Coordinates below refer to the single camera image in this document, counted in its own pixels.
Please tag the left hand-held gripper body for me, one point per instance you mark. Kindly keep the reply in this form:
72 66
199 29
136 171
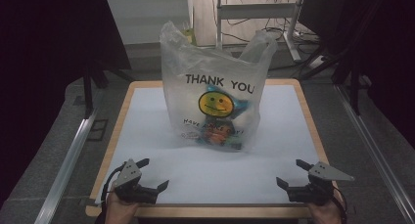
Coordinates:
130 180

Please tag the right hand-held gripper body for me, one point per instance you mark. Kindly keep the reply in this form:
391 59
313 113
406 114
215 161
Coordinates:
318 188

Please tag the blue potato chips bag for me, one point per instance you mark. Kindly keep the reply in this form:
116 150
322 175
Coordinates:
217 136

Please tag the clear smiley-face plastic bag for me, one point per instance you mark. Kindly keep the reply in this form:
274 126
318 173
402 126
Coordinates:
182 97

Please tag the person's right hand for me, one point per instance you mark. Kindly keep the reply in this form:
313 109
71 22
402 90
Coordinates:
326 214

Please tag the person's left hand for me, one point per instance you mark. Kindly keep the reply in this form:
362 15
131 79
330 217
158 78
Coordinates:
120 212

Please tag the wooden framed white board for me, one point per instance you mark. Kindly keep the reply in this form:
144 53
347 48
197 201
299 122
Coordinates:
147 126

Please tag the black floor plate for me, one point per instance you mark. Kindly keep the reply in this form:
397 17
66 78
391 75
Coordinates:
98 130

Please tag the black metal stand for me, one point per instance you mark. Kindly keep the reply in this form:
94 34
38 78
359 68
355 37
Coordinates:
88 93

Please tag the white power strip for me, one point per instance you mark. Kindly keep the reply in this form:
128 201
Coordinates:
317 62

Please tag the dark curtain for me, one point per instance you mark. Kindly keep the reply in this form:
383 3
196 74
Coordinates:
42 70
385 54

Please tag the yellow-green bottle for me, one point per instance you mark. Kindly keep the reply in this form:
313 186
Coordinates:
190 35

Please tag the aluminium floor rail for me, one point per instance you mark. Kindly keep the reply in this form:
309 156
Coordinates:
65 171
375 152

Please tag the white metal desk frame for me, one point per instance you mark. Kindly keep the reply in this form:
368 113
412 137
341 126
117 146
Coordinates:
257 10

